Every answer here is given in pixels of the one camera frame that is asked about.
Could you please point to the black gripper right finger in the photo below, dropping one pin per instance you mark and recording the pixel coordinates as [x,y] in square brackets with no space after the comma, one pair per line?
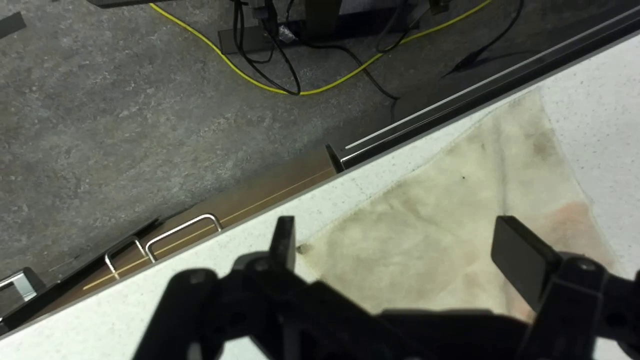
[572,300]

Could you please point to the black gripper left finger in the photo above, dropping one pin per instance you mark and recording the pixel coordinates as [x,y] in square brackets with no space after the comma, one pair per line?
[221,312]

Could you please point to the stained beige cloth towel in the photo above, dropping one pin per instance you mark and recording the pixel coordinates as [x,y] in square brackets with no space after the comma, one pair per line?
[433,220]

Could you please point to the black desk base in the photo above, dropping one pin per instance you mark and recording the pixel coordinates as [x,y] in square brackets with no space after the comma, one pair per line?
[327,21]

